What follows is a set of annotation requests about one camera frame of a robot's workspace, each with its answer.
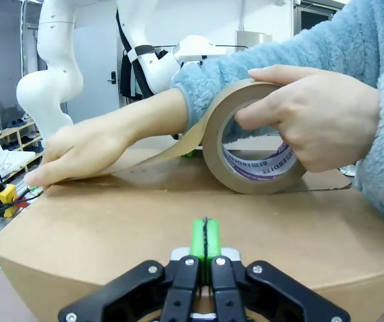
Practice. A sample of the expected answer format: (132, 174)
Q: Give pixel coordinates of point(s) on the person in blue fleece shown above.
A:
(380, 33)

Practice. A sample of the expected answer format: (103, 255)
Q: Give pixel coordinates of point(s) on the person's right hand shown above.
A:
(81, 151)

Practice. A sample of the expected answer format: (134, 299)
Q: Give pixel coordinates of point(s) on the brown cardboard box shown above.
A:
(111, 228)

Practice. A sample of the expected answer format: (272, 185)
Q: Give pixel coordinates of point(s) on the yellow emergency stop box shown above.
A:
(5, 199)

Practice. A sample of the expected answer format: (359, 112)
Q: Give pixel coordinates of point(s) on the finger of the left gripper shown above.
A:
(188, 154)

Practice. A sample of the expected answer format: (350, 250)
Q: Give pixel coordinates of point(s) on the white side table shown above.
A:
(0, 164)

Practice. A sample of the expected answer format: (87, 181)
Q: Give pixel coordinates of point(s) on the person's left hand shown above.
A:
(319, 114)

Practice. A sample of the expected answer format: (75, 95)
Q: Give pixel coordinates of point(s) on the brown packing tape roll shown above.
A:
(219, 157)

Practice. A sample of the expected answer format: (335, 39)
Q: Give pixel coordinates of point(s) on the wooden shoe rack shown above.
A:
(21, 134)

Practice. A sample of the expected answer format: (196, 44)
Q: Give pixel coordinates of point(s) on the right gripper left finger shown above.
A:
(178, 285)

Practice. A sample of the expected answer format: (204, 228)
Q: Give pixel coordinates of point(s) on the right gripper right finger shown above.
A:
(239, 288)

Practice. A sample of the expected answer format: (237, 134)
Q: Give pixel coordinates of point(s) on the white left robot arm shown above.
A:
(57, 77)

